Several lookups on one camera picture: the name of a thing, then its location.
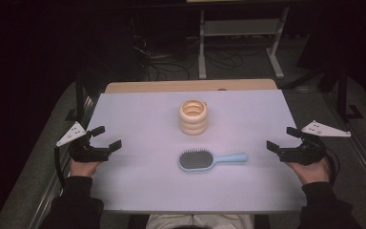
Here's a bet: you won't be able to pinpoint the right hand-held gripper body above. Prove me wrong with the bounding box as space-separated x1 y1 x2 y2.
277 119 353 166

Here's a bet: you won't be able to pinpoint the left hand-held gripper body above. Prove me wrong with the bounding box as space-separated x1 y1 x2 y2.
55 121 112 164

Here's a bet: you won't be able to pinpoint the person's left hand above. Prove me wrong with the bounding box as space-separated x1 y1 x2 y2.
69 157 103 178

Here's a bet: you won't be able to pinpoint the person's right hand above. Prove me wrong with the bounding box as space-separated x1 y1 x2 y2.
285 155 332 186

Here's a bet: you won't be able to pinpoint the black metal stand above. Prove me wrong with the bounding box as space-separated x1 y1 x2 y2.
335 62 365 123
64 72 110 123

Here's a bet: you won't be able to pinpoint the light blue hairbrush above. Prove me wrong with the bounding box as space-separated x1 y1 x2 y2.
177 148 249 174

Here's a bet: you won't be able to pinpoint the beige ringed cup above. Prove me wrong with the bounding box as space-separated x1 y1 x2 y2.
178 98 209 136

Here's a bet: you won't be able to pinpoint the light wooden table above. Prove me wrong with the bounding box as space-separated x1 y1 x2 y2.
104 78 278 94

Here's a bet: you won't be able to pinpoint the person's light trousers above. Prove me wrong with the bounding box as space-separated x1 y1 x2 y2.
145 213 255 229

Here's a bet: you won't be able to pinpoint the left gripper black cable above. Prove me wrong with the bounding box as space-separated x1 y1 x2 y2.
53 146 68 189

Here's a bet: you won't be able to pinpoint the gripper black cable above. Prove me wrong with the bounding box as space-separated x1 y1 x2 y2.
53 146 68 189
325 146 341 187

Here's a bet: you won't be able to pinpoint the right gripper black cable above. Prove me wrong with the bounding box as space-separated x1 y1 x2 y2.
325 146 341 187

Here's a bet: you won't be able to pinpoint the aluminium frame rail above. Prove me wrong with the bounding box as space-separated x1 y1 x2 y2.
28 94 97 229
323 92 366 206

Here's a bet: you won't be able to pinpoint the tangle of black floor cables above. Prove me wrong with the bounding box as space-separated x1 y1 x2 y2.
130 15 261 82

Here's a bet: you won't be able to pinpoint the white metal stand frame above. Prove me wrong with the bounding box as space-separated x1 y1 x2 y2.
197 6 291 80

